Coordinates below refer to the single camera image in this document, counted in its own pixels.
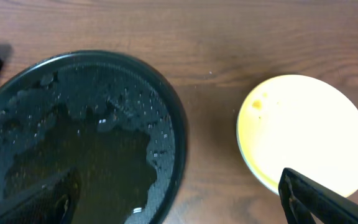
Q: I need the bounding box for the yellow plate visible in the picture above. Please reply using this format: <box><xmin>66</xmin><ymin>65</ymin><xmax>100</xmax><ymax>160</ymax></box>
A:
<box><xmin>236</xmin><ymin>75</ymin><xmax>358</xmax><ymax>197</ymax></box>

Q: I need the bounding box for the black round tray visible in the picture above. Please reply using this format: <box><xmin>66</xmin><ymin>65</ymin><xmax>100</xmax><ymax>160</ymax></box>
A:
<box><xmin>0</xmin><ymin>50</ymin><xmax>187</xmax><ymax>223</ymax></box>

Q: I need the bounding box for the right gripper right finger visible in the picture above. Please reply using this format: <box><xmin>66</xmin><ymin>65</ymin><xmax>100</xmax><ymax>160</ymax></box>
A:
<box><xmin>278</xmin><ymin>168</ymin><xmax>358</xmax><ymax>224</ymax></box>

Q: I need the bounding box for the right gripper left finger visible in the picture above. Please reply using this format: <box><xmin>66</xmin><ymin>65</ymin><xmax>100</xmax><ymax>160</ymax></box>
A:
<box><xmin>0</xmin><ymin>167</ymin><xmax>81</xmax><ymax>224</ymax></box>

